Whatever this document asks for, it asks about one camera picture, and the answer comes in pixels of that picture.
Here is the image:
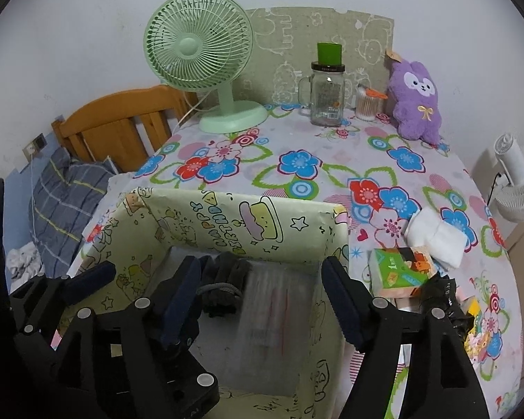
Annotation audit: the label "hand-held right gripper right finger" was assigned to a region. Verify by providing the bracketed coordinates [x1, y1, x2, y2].
[322, 257, 490, 419]

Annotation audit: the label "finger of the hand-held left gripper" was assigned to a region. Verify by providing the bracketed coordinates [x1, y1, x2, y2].
[100, 321, 220, 419]
[11, 261, 116, 350]

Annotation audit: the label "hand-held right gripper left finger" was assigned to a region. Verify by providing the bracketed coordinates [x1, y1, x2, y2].
[26, 257, 202, 419]

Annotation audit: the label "dark grey knit gloves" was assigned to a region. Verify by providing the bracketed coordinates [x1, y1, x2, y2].
[198, 253, 252, 318]

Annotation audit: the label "orange and green tissue pack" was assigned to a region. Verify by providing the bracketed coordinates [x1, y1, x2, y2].
[369, 245, 439, 301]

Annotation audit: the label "black crinkled plastic bag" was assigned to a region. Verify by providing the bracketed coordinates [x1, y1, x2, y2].
[419, 273, 472, 341]

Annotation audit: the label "yellow cartoon-print storage box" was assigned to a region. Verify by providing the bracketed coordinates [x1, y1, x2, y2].
[54, 187, 350, 419]

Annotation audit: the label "white foam sheet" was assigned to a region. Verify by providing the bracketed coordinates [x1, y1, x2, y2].
[402, 207, 467, 271]

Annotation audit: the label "blue patterned bed sheet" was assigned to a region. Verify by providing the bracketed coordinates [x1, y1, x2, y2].
[2, 161, 88, 297]

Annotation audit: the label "crumpled white cloth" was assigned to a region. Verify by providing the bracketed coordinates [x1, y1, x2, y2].
[6, 244, 44, 280]

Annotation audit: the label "grey plaid pillow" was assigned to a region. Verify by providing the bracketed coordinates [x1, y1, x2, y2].
[28, 146, 118, 256]

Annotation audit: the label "floral tablecloth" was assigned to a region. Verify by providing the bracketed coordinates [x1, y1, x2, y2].
[57, 102, 524, 419]

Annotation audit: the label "wooden bed headboard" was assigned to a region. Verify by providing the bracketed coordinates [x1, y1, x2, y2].
[51, 85, 199, 171]

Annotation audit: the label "glass mug jar green lid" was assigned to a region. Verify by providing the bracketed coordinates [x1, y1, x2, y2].
[298, 42, 347, 126]

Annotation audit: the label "purple plush bunny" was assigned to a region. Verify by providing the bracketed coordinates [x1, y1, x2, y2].
[385, 57, 447, 146]

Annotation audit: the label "white circulator fan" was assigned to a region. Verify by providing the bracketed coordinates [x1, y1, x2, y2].
[471, 133, 524, 228]

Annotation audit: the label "green desk fan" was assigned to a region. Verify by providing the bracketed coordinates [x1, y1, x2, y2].
[144, 0, 269, 134]

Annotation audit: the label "white charging cable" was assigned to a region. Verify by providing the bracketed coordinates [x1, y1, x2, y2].
[28, 153, 42, 245]

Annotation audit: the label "wall socket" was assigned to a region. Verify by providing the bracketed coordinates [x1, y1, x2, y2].
[23, 133, 48, 160]

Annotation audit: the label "white fan power cable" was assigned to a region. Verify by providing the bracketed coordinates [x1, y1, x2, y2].
[175, 91, 210, 128]

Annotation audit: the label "green cartoon-print wall panel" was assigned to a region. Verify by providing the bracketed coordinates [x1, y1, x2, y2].
[245, 6, 396, 110]

